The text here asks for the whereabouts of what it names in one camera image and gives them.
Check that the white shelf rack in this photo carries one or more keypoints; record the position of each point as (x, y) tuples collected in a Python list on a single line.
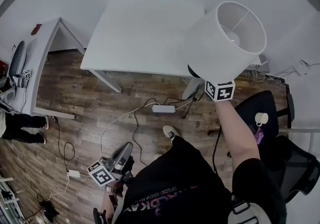
[(10, 200)]

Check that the white side desk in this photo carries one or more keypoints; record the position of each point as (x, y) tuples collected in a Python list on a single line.
[(42, 48)]

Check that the white table surface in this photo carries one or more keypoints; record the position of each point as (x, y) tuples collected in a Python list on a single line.
[(140, 40)]

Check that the metal wristwatch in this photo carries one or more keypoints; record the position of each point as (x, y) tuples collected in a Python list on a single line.
[(113, 188)]

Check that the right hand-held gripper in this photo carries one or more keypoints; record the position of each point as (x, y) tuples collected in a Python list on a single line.
[(220, 91)]

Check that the red small object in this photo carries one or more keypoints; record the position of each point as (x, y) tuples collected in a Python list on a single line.
[(36, 29)]

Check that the white shade table lamp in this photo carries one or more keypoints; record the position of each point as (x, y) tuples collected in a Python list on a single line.
[(215, 43)]

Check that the person's left forearm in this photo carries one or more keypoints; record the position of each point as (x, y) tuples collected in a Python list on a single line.
[(110, 205)]

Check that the grey power strip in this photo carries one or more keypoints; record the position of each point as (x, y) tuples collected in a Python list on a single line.
[(163, 108)]

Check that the white wall power strip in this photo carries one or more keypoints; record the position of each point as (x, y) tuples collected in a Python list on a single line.
[(303, 67)]

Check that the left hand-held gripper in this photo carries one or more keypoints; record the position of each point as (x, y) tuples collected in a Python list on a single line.
[(102, 175)]

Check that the black office chair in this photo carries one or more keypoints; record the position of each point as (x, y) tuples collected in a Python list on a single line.
[(290, 158)]

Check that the person's black clothing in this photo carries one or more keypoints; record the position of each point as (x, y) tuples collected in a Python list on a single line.
[(180, 183)]

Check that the purple small item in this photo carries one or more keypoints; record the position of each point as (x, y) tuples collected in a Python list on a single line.
[(260, 135)]

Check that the person's white shoe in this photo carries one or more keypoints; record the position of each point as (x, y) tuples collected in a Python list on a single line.
[(170, 132), (158, 156)]

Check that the person's right forearm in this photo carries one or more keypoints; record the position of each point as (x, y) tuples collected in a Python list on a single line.
[(235, 133)]

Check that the grey flat device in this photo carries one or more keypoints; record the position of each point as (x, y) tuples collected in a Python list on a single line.
[(264, 64)]

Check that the white cup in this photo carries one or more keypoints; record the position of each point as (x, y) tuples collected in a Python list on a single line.
[(261, 118)]

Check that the spare grey hand-held gripper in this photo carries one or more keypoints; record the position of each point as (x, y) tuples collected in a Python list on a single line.
[(17, 60)]

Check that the white power adapter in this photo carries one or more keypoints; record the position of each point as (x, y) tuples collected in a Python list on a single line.
[(74, 173)]

